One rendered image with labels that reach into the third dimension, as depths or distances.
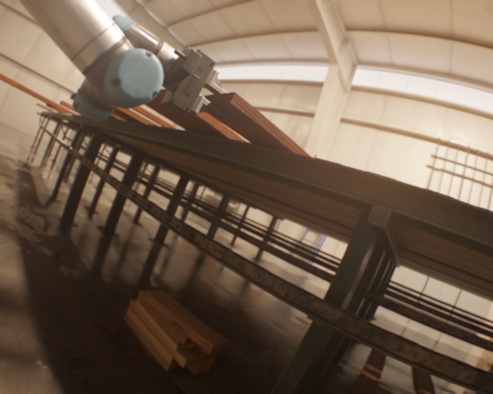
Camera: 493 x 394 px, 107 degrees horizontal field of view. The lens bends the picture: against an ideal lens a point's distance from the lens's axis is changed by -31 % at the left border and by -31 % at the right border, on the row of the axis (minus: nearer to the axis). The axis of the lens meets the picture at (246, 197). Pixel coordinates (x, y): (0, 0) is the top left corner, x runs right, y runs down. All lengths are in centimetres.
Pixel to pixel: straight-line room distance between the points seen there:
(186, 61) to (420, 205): 49
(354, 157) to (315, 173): 681
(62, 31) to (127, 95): 12
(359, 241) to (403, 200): 17
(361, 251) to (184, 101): 51
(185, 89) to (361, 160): 692
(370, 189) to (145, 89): 43
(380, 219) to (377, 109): 759
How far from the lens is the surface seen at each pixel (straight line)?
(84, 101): 47
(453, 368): 60
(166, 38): 1270
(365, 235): 65
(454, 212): 54
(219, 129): 79
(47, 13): 36
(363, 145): 750
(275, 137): 63
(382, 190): 54
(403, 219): 64
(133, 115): 127
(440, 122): 779
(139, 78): 33
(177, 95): 53
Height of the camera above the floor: 67
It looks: 3 degrees up
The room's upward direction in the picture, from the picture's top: 23 degrees clockwise
